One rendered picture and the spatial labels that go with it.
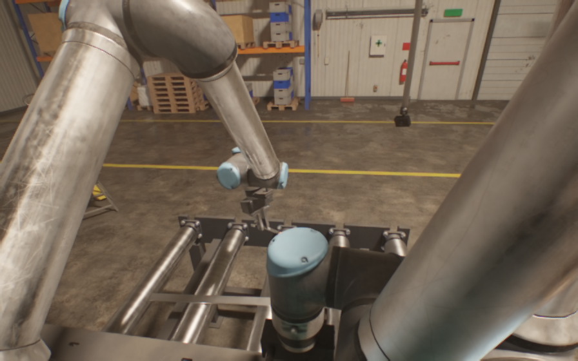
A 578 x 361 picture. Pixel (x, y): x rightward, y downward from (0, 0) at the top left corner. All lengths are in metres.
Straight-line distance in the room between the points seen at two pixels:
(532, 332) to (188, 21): 0.60
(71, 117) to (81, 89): 0.04
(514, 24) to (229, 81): 10.12
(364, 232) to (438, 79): 8.54
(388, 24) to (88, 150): 9.30
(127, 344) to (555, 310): 0.91
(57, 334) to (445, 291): 1.04
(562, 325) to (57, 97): 0.67
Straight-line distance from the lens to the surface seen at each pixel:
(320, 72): 9.51
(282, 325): 0.51
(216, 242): 1.85
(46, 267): 0.48
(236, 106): 0.63
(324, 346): 0.57
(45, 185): 0.47
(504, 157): 0.20
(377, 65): 9.57
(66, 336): 1.10
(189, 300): 1.37
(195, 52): 0.53
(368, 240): 1.73
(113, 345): 1.01
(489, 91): 10.56
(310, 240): 0.44
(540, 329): 0.44
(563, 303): 0.44
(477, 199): 0.21
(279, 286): 0.44
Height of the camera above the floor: 1.90
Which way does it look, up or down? 27 degrees down
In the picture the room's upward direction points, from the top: 2 degrees counter-clockwise
